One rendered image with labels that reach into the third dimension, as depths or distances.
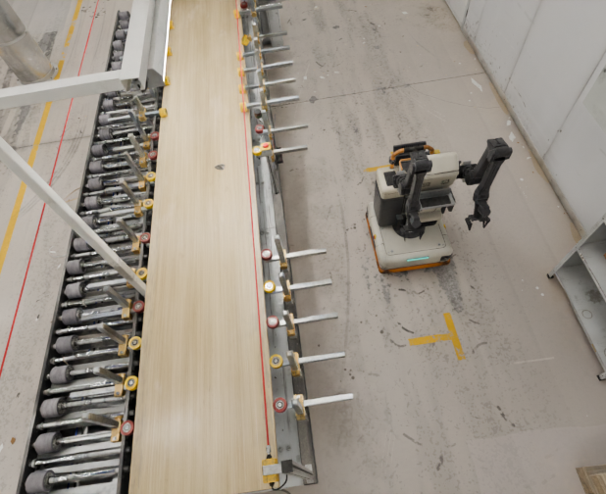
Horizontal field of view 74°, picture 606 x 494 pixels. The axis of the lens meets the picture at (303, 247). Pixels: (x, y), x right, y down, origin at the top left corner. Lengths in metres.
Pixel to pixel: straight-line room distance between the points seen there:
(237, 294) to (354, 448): 1.43
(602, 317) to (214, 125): 3.50
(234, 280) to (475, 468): 2.11
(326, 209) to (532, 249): 1.92
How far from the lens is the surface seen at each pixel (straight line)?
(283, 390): 2.76
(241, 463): 2.47
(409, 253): 3.53
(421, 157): 2.34
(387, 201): 3.32
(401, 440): 3.34
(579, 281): 4.00
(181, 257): 2.99
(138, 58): 1.71
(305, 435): 2.63
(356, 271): 3.72
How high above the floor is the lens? 3.30
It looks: 59 degrees down
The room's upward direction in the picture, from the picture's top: 10 degrees counter-clockwise
